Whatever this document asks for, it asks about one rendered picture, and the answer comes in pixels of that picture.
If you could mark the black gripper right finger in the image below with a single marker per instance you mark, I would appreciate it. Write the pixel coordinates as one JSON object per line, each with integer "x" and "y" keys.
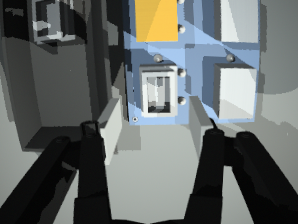
{"x": 268, "y": 194}

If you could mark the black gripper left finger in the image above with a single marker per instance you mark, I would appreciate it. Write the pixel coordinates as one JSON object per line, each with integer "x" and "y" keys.
{"x": 39, "y": 195}

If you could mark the yellow rectangular block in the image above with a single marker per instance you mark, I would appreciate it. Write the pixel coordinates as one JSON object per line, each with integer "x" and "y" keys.
{"x": 156, "y": 20}

